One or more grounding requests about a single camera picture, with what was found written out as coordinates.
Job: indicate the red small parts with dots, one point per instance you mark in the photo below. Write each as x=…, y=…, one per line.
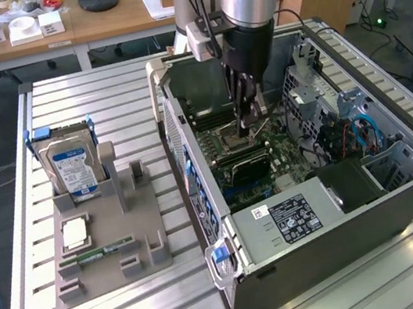
x=51, y=4

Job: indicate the white labelled box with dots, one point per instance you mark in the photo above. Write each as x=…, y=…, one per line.
x=50, y=24

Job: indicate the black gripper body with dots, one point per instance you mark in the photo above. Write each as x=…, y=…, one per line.
x=252, y=47

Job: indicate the open grey PC case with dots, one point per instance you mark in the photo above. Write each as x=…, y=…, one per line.
x=327, y=261

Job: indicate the silver CPU chip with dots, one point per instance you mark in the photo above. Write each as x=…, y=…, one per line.
x=75, y=234

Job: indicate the green motherboard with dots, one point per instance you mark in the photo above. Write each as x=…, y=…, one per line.
x=286, y=157

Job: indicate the blue case latch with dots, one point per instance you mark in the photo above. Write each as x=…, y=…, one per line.
x=220, y=257

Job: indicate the small beige bowl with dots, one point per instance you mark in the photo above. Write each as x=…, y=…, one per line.
x=3, y=3

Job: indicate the white tape roll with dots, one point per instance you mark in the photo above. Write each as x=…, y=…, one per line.
x=21, y=24

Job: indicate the dark pouch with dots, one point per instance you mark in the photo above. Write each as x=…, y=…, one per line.
x=31, y=6

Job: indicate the CPU socket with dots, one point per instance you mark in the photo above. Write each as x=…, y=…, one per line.
x=230, y=142

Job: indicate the white paper stack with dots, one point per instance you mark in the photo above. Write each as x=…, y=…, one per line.
x=158, y=8

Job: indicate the device with green light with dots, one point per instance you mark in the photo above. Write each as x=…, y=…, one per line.
x=380, y=22

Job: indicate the metal drive cage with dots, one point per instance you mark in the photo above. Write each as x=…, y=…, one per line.
x=305, y=102

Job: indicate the grey parts rack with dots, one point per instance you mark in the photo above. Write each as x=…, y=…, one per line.
x=107, y=274

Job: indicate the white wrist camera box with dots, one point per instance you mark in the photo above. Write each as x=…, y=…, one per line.
x=197, y=43

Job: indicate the metal disk bay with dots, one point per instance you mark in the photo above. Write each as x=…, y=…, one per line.
x=402, y=165

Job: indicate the flat white box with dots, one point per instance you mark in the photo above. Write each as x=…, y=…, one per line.
x=26, y=38

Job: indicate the grey power supply unit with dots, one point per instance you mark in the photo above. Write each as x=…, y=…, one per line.
x=268, y=239

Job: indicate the hard disk blue caddy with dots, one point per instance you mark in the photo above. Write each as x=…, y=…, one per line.
x=69, y=165

